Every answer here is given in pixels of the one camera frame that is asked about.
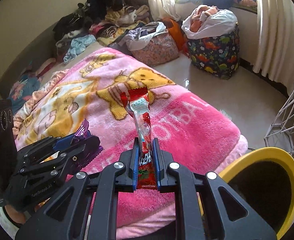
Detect purple snack wrapper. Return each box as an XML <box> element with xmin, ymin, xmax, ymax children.
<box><xmin>69</xmin><ymin>119</ymin><xmax>103</xmax><ymax>175</ymax></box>

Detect red long snack wrapper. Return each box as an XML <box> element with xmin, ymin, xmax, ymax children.
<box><xmin>120</xmin><ymin>87</ymin><xmax>157</xmax><ymax>191</ymax></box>

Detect yellow rimmed black trash bin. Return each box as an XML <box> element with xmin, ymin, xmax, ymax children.
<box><xmin>219</xmin><ymin>147</ymin><xmax>294</xmax><ymax>239</ymax></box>

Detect left hand dark nails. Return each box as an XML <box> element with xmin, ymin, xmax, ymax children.
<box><xmin>2</xmin><ymin>199</ymin><xmax>49</xmax><ymax>228</ymax></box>

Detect pink cartoon bear blanket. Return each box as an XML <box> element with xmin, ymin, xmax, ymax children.
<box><xmin>12</xmin><ymin>47</ymin><xmax>249</xmax><ymax>240</ymax></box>

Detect dinosaur print laundry basket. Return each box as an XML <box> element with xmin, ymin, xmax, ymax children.
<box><xmin>186</xmin><ymin>24</ymin><xmax>240</xmax><ymax>80</ymax></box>

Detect cream curtain right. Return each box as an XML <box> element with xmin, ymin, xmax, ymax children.
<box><xmin>253</xmin><ymin>0</ymin><xmax>294</xmax><ymax>94</ymax></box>

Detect pile of clothes on bed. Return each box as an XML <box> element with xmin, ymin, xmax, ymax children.
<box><xmin>8</xmin><ymin>0</ymin><xmax>167</xmax><ymax>113</ymax></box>

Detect floral pink fabric basket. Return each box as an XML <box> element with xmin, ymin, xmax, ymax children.
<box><xmin>131</xmin><ymin>31</ymin><xmax>179</xmax><ymax>67</ymax></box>

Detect orange bag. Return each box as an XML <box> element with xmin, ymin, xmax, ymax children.
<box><xmin>162</xmin><ymin>17</ymin><xmax>188</xmax><ymax>55</ymax></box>

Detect white plastic bag with clothes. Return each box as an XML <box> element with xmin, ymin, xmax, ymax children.
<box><xmin>181</xmin><ymin>5</ymin><xmax>237</xmax><ymax>40</ymax></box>

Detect white round wire stool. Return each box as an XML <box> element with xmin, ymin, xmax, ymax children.
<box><xmin>264</xmin><ymin>90</ymin><xmax>294</xmax><ymax>159</ymax></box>

